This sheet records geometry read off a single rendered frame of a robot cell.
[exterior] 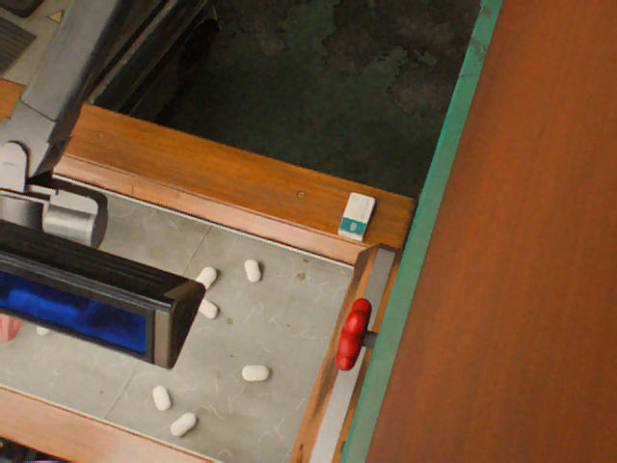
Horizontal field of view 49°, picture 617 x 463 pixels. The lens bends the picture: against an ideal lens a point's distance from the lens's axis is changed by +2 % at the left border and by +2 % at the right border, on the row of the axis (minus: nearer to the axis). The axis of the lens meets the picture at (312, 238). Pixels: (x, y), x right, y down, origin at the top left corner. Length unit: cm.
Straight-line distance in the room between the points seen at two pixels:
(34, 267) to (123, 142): 48
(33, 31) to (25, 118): 77
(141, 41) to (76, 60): 88
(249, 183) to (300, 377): 28
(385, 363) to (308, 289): 57
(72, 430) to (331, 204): 44
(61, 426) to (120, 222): 29
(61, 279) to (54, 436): 37
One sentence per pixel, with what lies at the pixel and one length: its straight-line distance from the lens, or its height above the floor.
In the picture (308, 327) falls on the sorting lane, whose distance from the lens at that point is 91.
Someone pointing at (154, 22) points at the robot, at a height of 34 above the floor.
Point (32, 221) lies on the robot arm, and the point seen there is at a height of 88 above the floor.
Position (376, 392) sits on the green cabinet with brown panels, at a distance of 36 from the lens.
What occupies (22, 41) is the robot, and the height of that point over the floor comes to 48.
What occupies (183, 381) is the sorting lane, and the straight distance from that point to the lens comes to 92.
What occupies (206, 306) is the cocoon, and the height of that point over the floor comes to 76.
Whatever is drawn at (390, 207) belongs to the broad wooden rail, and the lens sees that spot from 95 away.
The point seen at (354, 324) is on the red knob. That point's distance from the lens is 37.
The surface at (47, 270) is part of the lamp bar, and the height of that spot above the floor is 111.
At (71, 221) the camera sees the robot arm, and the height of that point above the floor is 89.
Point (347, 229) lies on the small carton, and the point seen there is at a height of 78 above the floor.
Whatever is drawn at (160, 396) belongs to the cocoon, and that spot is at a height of 76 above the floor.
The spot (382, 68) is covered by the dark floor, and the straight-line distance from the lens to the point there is 203.
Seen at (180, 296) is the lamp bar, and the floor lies 110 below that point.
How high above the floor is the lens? 162
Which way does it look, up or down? 67 degrees down
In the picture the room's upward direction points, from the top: 3 degrees counter-clockwise
